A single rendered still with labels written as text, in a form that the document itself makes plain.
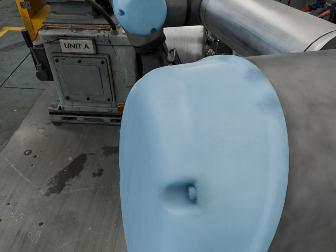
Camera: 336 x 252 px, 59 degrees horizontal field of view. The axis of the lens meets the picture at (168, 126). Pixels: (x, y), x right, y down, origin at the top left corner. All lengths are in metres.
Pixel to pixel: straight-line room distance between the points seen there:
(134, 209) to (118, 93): 0.90
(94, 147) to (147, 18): 0.68
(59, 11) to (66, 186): 0.55
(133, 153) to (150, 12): 0.34
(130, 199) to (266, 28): 0.23
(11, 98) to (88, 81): 1.93
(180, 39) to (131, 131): 0.82
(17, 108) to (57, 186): 1.83
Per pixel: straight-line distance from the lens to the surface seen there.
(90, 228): 0.88
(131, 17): 0.47
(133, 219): 0.17
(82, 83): 1.04
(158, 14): 0.47
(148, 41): 0.61
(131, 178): 0.16
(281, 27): 0.33
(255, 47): 0.34
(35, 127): 1.22
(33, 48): 1.08
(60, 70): 1.04
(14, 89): 3.04
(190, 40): 0.97
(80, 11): 1.04
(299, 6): 1.32
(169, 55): 0.69
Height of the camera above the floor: 1.55
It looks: 42 degrees down
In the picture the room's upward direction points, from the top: straight up
